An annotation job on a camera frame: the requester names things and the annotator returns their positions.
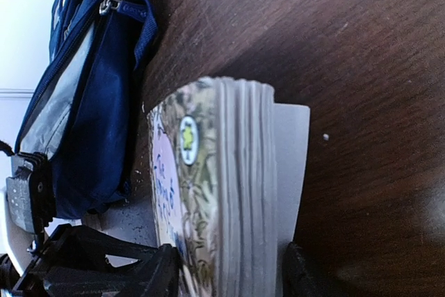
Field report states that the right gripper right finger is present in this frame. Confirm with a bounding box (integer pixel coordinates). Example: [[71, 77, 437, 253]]
[[283, 242, 350, 297]]

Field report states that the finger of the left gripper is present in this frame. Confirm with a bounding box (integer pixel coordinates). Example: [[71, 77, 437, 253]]
[[6, 152, 56, 234]]

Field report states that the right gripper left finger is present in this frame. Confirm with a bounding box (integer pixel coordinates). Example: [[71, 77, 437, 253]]
[[12, 224, 180, 296]]

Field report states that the navy blue backpack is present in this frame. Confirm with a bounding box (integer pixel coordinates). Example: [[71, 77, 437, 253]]
[[15, 0, 158, 219]]

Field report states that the pink story book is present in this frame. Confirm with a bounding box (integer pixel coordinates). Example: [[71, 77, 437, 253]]
[[147, 77, 310, 296]]

